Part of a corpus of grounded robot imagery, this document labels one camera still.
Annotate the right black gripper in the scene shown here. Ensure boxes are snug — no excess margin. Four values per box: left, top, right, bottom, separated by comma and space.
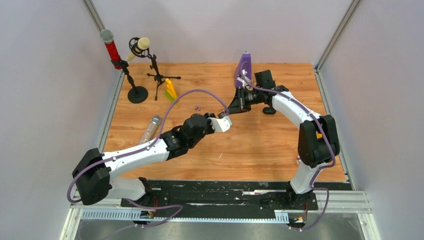
225, 87, 263, 116

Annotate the black earbud charging case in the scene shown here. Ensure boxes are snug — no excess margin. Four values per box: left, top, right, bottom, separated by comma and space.
262, 107, 277, 115

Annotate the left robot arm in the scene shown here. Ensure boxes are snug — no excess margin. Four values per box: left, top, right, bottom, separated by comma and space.
68, 113, 232, 206

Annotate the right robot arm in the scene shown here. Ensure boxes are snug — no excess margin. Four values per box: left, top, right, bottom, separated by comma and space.
228, 69, 340, 209

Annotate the purple metronome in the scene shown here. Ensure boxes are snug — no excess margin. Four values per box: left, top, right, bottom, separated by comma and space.
233, 52, 252, 88

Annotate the yellow green toy block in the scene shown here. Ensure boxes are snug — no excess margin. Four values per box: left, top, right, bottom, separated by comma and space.
164, 78, 178, 102

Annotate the silver glitter microphone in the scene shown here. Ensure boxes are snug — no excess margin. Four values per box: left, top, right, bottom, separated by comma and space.
138, 115, 162, 145

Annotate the black round-base mic stand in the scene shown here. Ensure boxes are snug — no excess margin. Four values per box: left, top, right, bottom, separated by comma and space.
111, 59, 149, 104

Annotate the beige condenser microphone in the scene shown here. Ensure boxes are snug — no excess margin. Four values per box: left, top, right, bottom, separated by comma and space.
125, 37, 150, 62

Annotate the red microphone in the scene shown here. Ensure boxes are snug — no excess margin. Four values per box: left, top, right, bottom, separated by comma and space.
99, 29, 122, 70

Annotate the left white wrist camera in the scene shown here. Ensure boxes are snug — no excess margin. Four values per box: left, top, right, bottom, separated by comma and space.
209, 116, 232, 133

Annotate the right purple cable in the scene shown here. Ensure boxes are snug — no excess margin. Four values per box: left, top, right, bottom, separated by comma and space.
240, 60, 337, 231

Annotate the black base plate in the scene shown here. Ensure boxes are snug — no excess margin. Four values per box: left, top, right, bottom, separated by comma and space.
135, 180, 319, 219

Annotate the slotted cable duct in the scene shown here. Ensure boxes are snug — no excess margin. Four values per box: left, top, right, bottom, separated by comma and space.
81, 209, 290, 223

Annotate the aluminium frame rail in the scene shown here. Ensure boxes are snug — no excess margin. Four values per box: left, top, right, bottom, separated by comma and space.
325, 190, 372, 214

